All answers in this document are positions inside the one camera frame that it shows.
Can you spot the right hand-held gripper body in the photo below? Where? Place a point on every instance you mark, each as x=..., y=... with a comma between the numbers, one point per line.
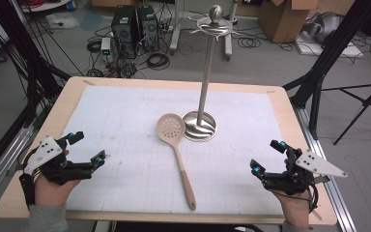
x=298, y=175

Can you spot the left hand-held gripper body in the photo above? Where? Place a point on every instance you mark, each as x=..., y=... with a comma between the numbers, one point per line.
x=50, y=166

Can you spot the beige slotted spoon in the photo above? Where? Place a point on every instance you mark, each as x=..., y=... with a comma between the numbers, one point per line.
x=170, y=129

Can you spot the metal utensil rack stand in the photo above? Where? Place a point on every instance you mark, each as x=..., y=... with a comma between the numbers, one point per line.
x=206, y=80

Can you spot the person's left hand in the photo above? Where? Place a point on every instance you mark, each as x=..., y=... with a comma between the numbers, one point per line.
x=53, y=193

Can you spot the person's right hand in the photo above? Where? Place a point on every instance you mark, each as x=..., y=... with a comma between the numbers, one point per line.
x=294, y=209

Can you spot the white grid mat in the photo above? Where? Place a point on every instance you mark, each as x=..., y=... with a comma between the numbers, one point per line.
x=125, y=180

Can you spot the small white power box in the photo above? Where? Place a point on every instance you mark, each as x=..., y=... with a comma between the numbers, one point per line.
x=106, y=45

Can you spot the black tripod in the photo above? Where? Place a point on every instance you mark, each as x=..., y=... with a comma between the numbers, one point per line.
x=365, y=103

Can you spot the black computer tower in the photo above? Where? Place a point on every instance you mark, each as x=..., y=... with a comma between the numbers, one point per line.
x=148, y=29
x=124, y=30

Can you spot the flat white board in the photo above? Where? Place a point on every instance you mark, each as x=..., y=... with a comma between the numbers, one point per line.
x=348, y=51

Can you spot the large open cardboard box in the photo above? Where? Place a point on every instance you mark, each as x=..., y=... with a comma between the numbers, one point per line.
x=283, y=22

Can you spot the grey bag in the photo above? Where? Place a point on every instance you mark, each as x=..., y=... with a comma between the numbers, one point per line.
x=327, y=27

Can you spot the aluminium table rail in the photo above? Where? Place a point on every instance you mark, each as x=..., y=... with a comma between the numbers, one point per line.
x=3, y=164
x=328, y=174

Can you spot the black frame stand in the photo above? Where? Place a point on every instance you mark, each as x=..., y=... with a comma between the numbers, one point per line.
x=34, y=80
x=331, y=54

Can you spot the white stand frame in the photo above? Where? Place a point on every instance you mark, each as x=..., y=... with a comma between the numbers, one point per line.
x=176, y=32

